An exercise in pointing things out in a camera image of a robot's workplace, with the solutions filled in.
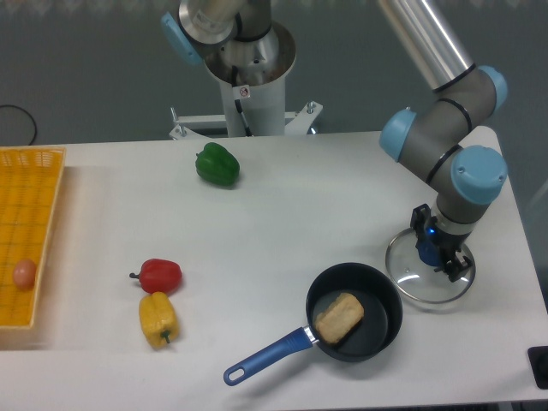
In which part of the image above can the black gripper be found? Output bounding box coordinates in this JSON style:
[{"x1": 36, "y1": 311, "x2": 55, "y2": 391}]
[{"x1": 410, "y1": 204, "x2": 474, "y2": 282}]

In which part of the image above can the glass pot lid blue knob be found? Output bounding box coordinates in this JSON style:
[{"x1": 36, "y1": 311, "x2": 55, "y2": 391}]
[{"x1": 385, "y1": 229, "x2": 476, "y2": 305}]

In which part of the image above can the red bell pepper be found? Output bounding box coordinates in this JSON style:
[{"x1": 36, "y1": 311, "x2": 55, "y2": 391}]
[{"x1": 128, "y1": 259, "x2": 183, "y2": 294}]

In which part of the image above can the yellow bell pepper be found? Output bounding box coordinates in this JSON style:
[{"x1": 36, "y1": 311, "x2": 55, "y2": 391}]
[{"x1": 139, "y1": 292, "x2": 180, "y2": 349}]

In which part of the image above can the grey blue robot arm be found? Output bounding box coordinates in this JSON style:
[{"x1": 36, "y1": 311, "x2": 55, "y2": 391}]
[{"x1": 160, "y1": 1, "x2": 508, "y2": 282}]

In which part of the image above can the black device at table edge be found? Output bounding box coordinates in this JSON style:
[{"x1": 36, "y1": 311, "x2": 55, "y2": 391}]
[{"x1": 527, "y1": 346, "x2": 548, "y2": 390}]

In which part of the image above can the fried tofu piece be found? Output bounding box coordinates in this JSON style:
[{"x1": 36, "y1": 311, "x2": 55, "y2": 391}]
[{"x1": 313, "y1": 293, "x2": 365, "y2": 345}]

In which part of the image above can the green bell pepper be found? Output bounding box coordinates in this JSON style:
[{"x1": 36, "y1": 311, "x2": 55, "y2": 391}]
[{"x1": 195, "y1": 142, "x2": 240, "y2": 187}]

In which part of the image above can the brown egg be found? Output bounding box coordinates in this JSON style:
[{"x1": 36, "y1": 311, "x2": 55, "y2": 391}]
[{"x1": 12, "y1": 259, "x2": 37, "y2": 289}]

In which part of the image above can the yellow plastic basket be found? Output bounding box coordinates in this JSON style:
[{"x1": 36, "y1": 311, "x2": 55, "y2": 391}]
[{"x1": 1, "y1": 146, "x2": 66, "y2": 330}]

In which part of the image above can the black saucepan blue handle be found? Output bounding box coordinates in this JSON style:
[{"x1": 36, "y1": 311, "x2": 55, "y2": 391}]
[{"x1": 223, "y1": 262, "x2": 403, "y2": 386}]

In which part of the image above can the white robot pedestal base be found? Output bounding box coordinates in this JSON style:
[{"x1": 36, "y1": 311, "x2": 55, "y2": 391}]
[{"x1": 170, "y1": 22, "x2": 323, "y2": 140}]

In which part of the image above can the black cable on floor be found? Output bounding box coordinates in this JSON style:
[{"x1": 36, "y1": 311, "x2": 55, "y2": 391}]
[{"x1": 0, "y1": 104, "x2": 38, "y2": 146}]

